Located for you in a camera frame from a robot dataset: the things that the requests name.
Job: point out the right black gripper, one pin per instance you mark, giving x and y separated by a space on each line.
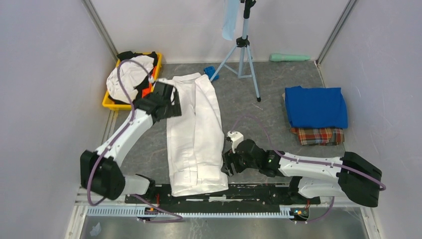
228 158

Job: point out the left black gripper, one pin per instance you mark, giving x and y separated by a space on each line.
174 109

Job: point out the white long-sleeve shirt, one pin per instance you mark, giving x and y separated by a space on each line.
195 140

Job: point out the blue printed t-shirt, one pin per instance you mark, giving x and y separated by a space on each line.
316 107

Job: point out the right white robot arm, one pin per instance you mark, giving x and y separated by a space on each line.
349 176

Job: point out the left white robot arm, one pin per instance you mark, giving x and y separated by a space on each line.
100 169

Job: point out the orange garment in tray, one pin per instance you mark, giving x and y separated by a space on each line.
148 90

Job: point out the small blue object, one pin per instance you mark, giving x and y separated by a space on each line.
209 71

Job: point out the black garment in tray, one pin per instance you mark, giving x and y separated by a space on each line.
132 55

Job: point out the folded plaid shirt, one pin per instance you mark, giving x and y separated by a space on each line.
319 136

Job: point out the mint green cylinder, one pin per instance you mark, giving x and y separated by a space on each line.
278 57

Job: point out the light blue music stand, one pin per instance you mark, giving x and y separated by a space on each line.
243 44

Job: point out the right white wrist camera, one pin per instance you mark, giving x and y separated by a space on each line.
235 138

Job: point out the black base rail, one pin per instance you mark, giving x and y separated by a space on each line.
238 198

